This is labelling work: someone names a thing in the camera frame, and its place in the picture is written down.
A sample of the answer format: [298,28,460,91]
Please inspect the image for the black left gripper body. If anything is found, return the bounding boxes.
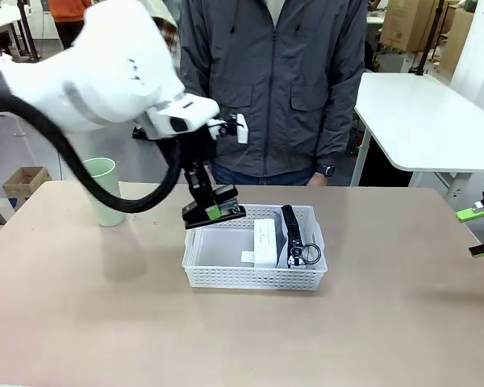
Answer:
[173,125,219,175]

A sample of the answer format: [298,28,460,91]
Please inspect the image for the black stapler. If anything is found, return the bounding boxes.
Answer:
[181,184,247,231]

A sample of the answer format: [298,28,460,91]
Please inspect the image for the white power strip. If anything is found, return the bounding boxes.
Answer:
[252,218,279,268]

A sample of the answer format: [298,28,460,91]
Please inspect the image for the person's left forearm grey sleeve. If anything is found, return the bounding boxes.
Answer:
[313,80,366,170]

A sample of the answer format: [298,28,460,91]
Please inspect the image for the white perforated plastic basket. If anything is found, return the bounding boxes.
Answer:
[181,203,329,293]

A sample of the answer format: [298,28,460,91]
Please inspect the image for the light green plastic cup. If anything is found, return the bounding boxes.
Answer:
[80,157,126,228]

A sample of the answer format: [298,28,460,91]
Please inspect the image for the large white table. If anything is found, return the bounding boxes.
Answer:
[349,71,484,187]

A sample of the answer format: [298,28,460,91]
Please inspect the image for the person in grey jacket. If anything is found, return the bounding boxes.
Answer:
[179,0,366,187]

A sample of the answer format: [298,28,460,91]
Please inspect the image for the small open cardboard box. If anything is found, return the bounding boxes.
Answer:
[2,166,52,201]

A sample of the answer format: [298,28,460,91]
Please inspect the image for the black stand pole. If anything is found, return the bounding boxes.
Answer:
[410,0,445,77]

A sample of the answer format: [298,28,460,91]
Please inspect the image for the person in orange top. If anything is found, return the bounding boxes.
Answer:
[47,0,94,50]

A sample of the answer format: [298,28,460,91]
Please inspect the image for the stacked brown cardboard boxes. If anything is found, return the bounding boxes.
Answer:
[378,0,475,77]

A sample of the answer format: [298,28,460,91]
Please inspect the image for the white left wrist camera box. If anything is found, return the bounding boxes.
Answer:
[217,113,250,144]

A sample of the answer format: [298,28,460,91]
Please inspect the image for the black left arm cable sleeve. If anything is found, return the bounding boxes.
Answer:
[0,66,186,215]

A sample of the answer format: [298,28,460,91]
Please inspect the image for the black strap with key ring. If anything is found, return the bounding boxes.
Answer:
[280,204,323,269]

